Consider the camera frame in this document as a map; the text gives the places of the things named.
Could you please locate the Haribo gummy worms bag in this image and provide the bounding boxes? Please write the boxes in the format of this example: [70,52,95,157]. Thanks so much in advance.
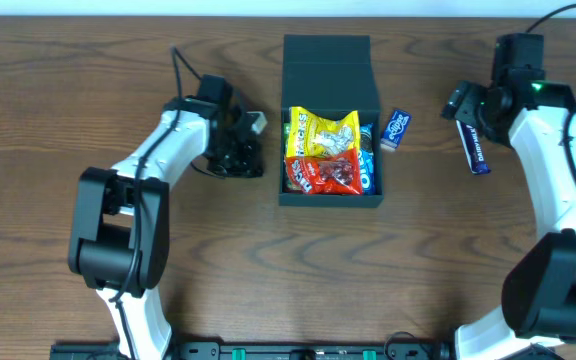
[283,122,302,193]

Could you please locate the yellow Hacks candy bag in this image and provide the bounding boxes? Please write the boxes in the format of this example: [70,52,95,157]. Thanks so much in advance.
[285,107,360,157]

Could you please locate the purple Dairy Milk bar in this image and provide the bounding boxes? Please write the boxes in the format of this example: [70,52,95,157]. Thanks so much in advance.
[456,121,491,175]

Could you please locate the dark green box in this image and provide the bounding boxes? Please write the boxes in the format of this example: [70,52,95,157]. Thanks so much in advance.
[278,34,384,208]

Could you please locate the red Hacks candy bag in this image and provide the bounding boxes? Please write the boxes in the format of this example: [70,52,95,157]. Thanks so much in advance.
[284,149,363,195]

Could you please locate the blue Eclipse mints box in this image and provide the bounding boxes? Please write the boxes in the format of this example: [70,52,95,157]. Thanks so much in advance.
[380,109,412,152]

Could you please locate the blue Oreo cookie pack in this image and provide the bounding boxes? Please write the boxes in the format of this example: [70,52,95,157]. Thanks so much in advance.
[358,123,376,195]

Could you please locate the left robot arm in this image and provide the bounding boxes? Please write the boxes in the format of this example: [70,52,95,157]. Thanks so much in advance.
[50,75,267,359]

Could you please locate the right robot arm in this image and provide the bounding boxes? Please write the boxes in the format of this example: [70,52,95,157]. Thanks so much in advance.
[442,32,576,359]

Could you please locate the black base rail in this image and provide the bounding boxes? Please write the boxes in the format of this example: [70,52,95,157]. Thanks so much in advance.
[49,340,564,360]

